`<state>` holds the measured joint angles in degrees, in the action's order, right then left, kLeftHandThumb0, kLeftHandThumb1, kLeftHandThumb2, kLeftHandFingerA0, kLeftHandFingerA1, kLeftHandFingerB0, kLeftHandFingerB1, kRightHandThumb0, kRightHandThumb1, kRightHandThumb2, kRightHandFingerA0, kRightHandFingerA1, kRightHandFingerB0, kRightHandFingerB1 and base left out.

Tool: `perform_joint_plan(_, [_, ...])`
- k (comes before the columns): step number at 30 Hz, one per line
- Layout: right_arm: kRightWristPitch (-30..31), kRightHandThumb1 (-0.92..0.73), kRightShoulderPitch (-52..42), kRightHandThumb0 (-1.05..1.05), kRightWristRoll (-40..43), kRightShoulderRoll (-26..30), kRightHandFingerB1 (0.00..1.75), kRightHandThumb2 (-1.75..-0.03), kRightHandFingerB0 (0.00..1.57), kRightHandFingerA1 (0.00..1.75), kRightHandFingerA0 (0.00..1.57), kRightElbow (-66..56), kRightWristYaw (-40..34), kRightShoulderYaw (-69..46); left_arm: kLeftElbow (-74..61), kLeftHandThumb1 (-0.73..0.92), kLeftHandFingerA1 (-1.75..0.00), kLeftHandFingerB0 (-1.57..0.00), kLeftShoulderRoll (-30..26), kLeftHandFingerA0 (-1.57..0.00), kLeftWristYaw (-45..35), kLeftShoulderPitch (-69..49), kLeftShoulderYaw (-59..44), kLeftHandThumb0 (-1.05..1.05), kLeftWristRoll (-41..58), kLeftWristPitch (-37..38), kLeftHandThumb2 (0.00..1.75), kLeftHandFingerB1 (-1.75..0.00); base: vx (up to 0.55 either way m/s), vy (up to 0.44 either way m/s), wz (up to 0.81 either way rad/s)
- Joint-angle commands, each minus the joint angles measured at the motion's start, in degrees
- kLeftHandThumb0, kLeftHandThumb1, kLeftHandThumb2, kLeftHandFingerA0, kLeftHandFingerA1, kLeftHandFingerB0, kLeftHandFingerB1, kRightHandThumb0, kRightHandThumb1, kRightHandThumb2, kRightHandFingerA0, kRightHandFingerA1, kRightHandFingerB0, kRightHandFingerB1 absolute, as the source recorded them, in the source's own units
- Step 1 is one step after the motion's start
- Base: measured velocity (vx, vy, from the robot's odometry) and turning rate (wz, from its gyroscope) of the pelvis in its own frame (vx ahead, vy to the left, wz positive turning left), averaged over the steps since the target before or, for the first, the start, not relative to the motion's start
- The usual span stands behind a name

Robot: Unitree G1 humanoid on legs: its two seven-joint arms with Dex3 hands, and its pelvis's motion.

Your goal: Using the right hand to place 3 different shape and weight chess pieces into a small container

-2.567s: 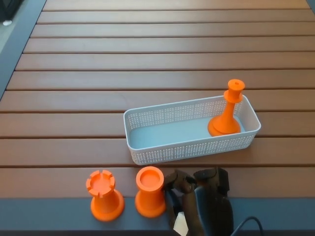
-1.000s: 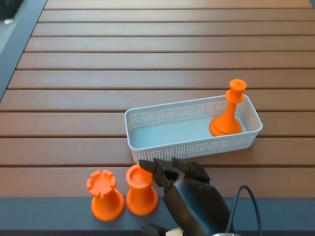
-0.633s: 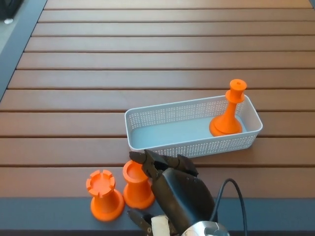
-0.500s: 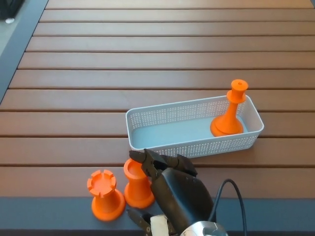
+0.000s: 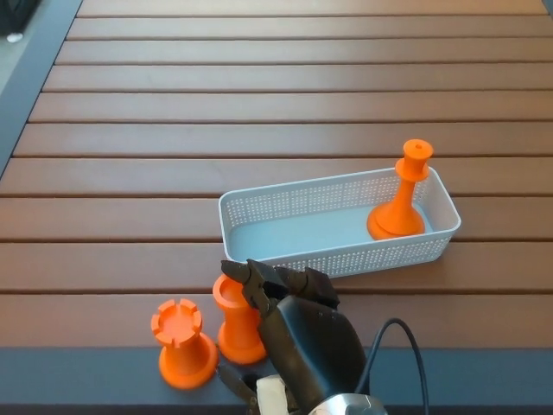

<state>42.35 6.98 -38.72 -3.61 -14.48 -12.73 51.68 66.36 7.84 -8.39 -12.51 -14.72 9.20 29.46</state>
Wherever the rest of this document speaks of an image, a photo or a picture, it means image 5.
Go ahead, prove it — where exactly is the orange cup-topped chess piece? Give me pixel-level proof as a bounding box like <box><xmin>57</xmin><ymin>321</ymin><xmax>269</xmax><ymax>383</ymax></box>
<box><xmin>211</xmin><ymin>273</ymin><xmax>268</xmax><ymax>367</ymax></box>

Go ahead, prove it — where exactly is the orange tall spool-topped chess piece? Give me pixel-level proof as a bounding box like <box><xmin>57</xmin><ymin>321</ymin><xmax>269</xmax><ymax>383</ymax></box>
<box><xmin>366</xmin><ymin>138</ymin><xmax>435</xmax><ymax>240</ymax></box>

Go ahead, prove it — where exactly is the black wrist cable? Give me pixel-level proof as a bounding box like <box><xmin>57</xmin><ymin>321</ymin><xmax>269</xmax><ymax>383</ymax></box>
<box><xmin>353</xmin><ymin>317</ymin><xmax>431</xmax><ymax>415</ymax></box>

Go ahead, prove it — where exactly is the orange rook chess piece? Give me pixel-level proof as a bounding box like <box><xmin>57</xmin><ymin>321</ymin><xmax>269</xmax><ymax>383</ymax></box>
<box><xmin>149</xmin><ymin>297</ymin><xmax>219</xmax><ymax>391</ymax></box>

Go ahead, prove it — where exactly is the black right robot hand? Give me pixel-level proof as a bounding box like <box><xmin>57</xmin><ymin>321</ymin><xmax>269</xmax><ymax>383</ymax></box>
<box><xmin>215</xmin><ymin>258</ymin><xmax>368</xmax><ymax>415</ymax></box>

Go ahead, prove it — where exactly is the white perforated plastic basket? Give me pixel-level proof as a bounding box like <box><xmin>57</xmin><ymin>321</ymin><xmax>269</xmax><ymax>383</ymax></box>
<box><xmin>218</xmin><ymin>167</ymin><xmax>462</xmax><ymax>279</ymax></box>

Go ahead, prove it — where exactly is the black furniture piece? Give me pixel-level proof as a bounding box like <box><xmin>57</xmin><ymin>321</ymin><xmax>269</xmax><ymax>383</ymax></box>
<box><xmin>0</xmin><ymin>0</ymin><xmax>44</xmax><ymax>35</ymax></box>

